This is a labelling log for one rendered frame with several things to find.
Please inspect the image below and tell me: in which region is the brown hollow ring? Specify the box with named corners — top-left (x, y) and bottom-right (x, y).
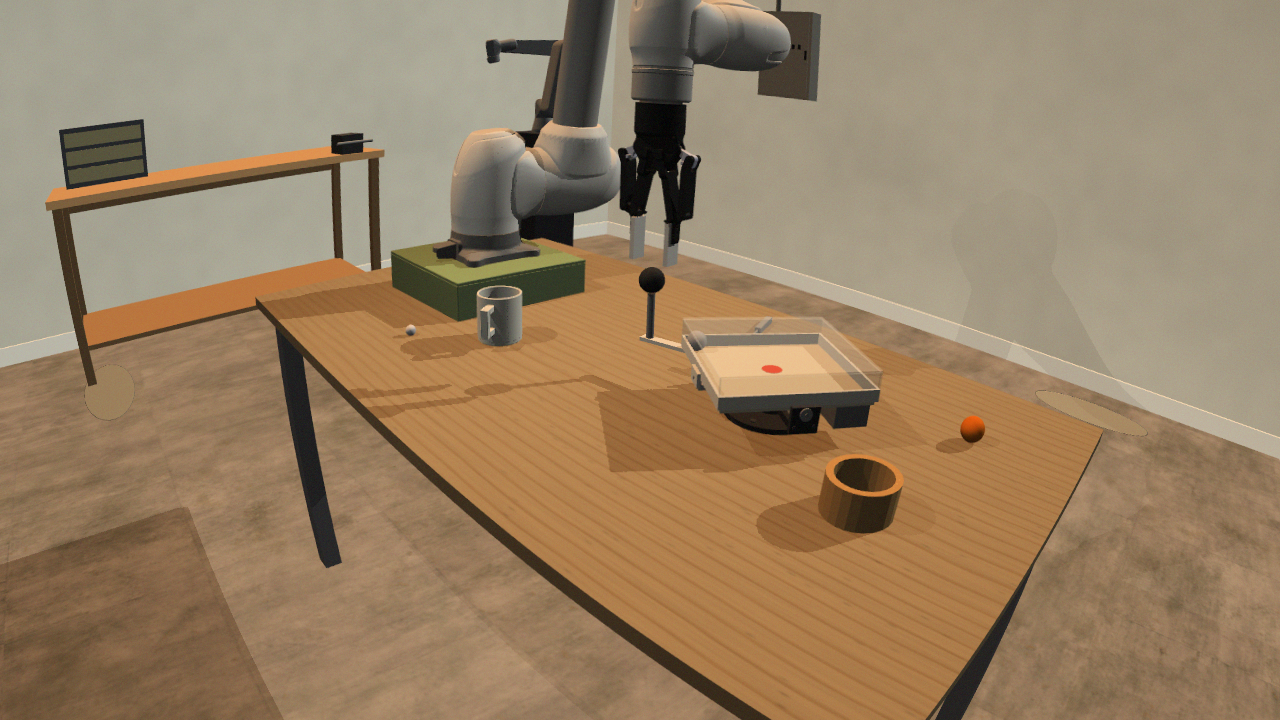
top-left (818, 454), bottom-right (904, 534)

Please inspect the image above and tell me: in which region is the orange ball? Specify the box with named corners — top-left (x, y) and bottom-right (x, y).
top-left (960, 416), bottom-right (986, 443)

